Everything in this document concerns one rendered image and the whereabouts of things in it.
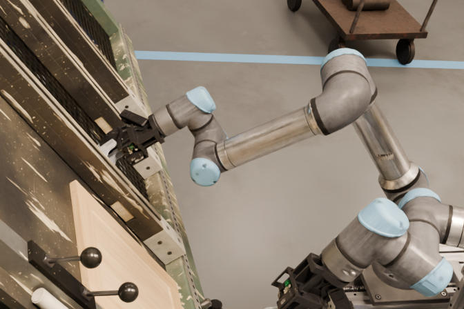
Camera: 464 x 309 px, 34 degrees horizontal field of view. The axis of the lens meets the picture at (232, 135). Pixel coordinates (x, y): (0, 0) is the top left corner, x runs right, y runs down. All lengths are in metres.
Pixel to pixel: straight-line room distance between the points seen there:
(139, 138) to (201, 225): 1.73
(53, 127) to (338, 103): 0.68
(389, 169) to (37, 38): 1.02
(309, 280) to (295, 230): 2.40
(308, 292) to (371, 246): 0.15
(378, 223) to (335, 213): 2.63
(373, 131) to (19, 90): 0.88
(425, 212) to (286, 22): 4.25
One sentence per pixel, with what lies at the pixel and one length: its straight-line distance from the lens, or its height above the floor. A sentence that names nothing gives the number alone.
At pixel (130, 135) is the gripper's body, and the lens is 1.97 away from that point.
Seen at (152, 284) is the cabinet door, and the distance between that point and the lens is 1.99.
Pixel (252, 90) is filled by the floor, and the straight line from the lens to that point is 4.70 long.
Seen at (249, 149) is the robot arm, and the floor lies 1.39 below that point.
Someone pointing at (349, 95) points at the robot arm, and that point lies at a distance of 1.79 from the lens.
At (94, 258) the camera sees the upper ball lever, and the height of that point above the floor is 1.53.
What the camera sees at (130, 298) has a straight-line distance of 1.41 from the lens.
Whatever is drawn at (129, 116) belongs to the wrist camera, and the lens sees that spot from 2.05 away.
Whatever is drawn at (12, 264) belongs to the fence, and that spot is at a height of 1.49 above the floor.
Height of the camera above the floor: 2.48
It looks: 35 degrees down
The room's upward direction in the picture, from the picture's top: 10 degrees clockwise
